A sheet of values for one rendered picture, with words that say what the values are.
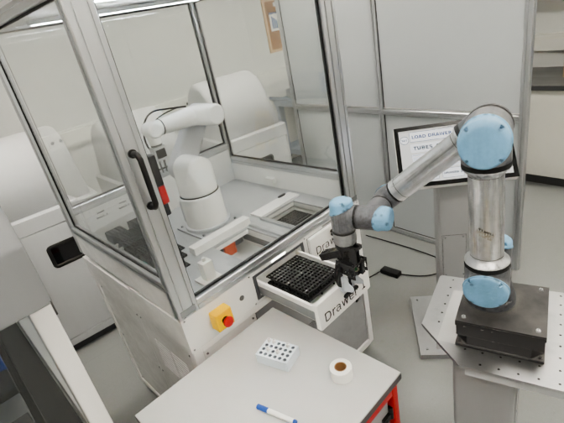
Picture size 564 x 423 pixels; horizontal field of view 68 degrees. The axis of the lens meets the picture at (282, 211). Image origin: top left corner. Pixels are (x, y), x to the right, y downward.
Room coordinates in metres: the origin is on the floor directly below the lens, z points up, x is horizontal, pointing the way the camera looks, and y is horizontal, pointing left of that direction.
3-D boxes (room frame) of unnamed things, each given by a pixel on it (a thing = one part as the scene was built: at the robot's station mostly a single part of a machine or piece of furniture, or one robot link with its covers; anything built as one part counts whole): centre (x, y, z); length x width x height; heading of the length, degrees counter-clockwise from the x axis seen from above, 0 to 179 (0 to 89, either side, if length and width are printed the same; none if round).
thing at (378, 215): (1.13, -0.28, 1.20); 0.11 x 0.11 x 0.08; 57
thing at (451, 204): (1.84, -0.85, 0.51); 0.50 x 0.45 x 1.02; 166
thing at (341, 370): (0.96, -0.08, 0.78); 0.07 x 0.07 x 0.04
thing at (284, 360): (1.09, 0.11, 0.78); 0.12 x 0.08 x 0.04; 54
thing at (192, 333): (1.84, 0.33, 0.87); 1.02 x 0.95 x 0.14; 130
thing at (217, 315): (1.22, 0.29, 0.88); 0.07 x 0.05 x 0.07; 130
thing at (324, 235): (1.64, -0.20, 0.87); 0.29 x 0.02 x 0.11; 130
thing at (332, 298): (1.20, -0.15, 0.87); 0.29 x 0.02 x 0.11; 130
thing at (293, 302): (1.37, -0.02, 0.86); 0.40 x 0.26 x 0.06; 40
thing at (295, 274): (1.36, -0.02, 0.87); 0.22 x 0.18 x 0.06; 40
